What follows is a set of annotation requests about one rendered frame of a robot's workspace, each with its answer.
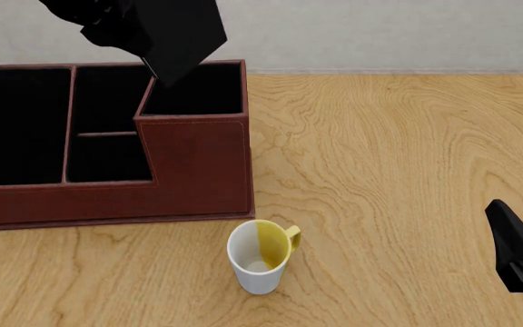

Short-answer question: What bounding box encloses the red-brown desk caddy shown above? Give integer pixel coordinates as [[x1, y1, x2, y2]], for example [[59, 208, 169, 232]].
[[0, 59, 257, 232]]

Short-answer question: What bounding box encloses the white and yellow mug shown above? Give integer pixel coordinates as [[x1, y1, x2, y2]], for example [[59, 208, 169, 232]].
[[226, 219, 302, 296]]

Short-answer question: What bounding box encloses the black book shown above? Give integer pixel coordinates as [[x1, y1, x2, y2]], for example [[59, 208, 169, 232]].
[[130, 0, 229, 90]]

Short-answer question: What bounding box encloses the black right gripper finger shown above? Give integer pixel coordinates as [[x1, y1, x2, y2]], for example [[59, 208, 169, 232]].
[[484, 199, 523, 263]]

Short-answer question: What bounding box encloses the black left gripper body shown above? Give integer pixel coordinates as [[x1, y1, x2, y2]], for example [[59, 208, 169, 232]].
[[38, 0, 147, 60]]

